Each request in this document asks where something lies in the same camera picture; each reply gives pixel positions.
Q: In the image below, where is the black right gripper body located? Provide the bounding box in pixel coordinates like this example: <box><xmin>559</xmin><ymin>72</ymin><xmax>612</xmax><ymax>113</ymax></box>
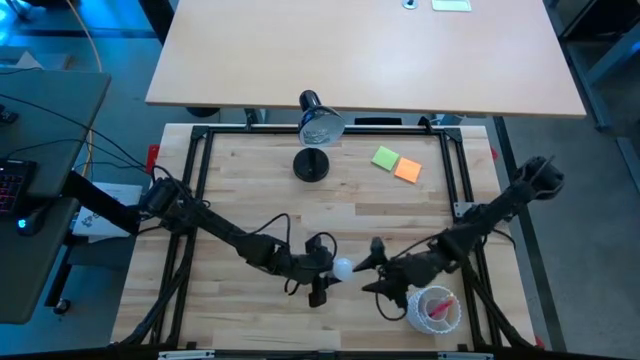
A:
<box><xmin>382</xmin><ymin>247</ymin><xmax>449</xmax><ymax>291</ymax></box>

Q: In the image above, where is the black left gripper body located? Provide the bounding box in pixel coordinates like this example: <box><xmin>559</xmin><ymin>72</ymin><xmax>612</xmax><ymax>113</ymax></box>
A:
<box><xmin>272</xmin><ymin>247</ymin><xmax>335</xmax><ymax>287</ymax></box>

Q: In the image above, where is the white lightbulb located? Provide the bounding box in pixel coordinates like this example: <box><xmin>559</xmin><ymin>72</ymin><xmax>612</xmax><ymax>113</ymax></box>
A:
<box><xmin>332</xmin><ymin>257</ymin><xmax>357</xmax><ymax>282</ymax></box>

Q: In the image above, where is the black gooseneck desk lamp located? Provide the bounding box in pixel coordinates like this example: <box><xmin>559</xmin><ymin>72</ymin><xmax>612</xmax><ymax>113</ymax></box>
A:
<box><xmin>292</xmin><ymin>89</ymin><xmax>346</xmax><ymax>183</ymax></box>

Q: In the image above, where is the white textured cup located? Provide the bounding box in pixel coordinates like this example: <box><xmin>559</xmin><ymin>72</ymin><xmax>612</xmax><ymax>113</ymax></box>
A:
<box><xmin>405</xmin><ymin>285</ymin><xmax>463</xmax><ymax>335</ymax></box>

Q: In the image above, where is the pink marker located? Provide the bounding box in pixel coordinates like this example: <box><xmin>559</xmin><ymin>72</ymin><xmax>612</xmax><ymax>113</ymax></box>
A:
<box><xmin>427</xmin><ymin>297</ymin><xmax>455</xmax><ymax>320</ymax></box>

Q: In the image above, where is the orange sticky note pad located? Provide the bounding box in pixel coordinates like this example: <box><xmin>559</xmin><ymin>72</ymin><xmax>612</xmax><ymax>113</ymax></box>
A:
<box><xmin>393</xmin><ymin>157</ymin><xmax>423</xmax><ymax>185</ymax></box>

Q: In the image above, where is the green sticky note pad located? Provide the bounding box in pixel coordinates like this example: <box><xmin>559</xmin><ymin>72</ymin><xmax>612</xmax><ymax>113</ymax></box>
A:
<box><xmin>370</xmin><ymin>145</ymin><xmax>401</xmax><ymax>172</ymax></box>

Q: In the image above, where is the large light wooden desk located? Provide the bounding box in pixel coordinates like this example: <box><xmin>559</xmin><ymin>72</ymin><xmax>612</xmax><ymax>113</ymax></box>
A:
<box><xmin>144</xmin><ymin>0</ymin><xmax>587</xmax><ymax>119</ymax></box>

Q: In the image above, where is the white printed paper sheet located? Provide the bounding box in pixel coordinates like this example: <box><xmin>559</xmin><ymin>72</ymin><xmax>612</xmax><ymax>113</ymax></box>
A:
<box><xmin>72</xmin><ymin>182</ymin><xmax>144</xmax><ymax>239</ymax></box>

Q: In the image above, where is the black support bar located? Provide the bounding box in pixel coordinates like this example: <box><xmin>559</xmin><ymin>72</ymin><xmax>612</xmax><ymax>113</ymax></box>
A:
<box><xmin>62</xmin><ymin>169</ymin><xmax>142</xmax><ymax>235</ymax></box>

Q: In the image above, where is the white pad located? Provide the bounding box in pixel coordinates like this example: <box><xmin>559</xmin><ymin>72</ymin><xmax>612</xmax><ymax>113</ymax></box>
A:
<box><xmin>431</xmin><ymin>0</ymin><xmax>473</xmax><ymax>12</ymax></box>

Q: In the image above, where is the black computer mouse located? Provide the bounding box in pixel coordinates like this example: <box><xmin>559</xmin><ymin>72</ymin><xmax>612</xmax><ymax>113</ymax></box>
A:
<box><xmin>16</xmin><ymin>207</ymin><xmax>49</xmax><ymax>237</ymax></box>

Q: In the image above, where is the dark grey desk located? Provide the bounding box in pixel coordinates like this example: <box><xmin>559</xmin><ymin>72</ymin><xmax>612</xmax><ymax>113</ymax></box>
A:
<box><xmin>0</xmin><ymin>69</ymin><xmax>112</xmax><ymax>325</ymax></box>

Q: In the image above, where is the black backlit keyboard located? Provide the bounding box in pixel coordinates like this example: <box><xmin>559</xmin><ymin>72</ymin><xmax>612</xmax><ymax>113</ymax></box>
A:
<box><xmin>0</xmin><ymin>158</ymin><xmax>37</xmax><ymax>217</ymax></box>

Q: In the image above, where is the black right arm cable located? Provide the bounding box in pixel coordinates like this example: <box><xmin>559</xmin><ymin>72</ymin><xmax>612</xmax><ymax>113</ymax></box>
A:
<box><xmin>374</xmin><ymin>292</ymin><xmax>409</xmax><ymax>322</ymax></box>

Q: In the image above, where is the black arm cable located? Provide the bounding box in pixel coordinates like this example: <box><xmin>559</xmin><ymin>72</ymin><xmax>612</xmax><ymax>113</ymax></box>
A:
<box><xmin>247</xmin><ymin>213</ymin><xmax>292</xmax><ymax>251</ymax></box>
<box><xmin>374</xmin><ymin>292</ymin><xmax>409</xmax><ymax>322</ymax></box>

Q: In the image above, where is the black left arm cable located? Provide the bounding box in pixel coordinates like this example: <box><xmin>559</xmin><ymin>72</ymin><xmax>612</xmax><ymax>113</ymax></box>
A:
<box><xmin>247</xmin><ymin>213</ymin><xmax>292</xmax><ymax>251</ymax></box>

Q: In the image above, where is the black desk cable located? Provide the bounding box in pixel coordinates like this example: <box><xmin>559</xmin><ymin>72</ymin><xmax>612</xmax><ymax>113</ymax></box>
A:
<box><xmin>0</xmin><ymin>92</ymin><xmax>151</xmax><ymax>171</ymax></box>

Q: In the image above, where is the yellow cable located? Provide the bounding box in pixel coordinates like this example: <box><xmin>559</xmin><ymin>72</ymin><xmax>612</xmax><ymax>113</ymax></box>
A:
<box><xmin>64</xmin><ymin>0</ymin><xmax>104</xmax><ymax>176</ymax></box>

